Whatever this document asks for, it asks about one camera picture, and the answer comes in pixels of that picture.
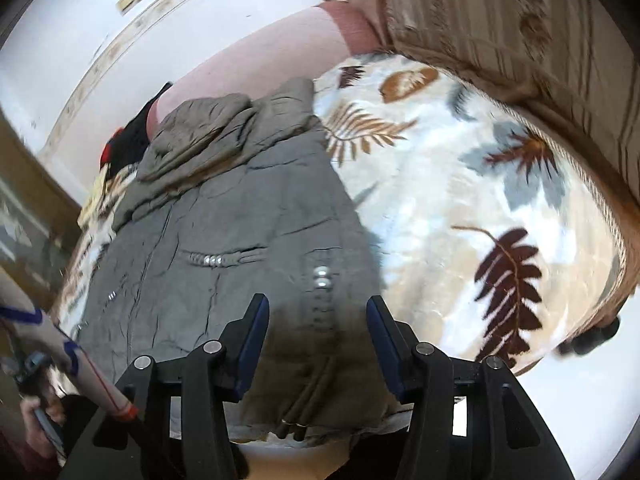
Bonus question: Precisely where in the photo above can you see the grey quilted hooded jacket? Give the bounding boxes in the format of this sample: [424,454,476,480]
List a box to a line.
[75,77,416,443]

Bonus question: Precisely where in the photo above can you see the red cloth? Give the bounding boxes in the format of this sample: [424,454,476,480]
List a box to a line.
[100,130,123,166]

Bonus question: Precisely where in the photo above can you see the pink sofa armrest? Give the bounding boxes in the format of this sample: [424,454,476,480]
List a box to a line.
[150,0,383,121]

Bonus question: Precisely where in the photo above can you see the striped floral sofa cushion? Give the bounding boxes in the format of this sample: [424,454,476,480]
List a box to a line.
[380,0,640,211]

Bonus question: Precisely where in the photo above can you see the yellow floral cloth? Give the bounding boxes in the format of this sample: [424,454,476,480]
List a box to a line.
[77,165,110,222]

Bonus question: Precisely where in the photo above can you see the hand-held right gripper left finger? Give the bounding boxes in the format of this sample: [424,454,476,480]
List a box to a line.
[57,292,271,480]

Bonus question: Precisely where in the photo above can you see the beige pole with red band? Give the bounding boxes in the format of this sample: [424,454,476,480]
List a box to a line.
[0,280,168,463]

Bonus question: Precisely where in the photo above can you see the person's left hand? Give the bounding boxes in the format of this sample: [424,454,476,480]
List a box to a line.
[22,394,67,462]

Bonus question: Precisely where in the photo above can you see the leaf print fleece blanket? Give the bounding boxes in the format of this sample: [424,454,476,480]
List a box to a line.
[50,50,631,448]

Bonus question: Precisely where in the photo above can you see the wooden door with patterned glass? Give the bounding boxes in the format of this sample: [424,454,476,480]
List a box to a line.
[0,110,83,311]

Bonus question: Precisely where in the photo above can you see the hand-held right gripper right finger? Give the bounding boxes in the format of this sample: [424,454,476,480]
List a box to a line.
[365,296,576,480]

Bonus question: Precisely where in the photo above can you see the dark rounded object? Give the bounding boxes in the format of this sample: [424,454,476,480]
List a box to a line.
[559,319,622,357]

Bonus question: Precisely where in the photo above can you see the black clothes pile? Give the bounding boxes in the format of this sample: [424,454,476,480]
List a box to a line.
[107,82,173,171]

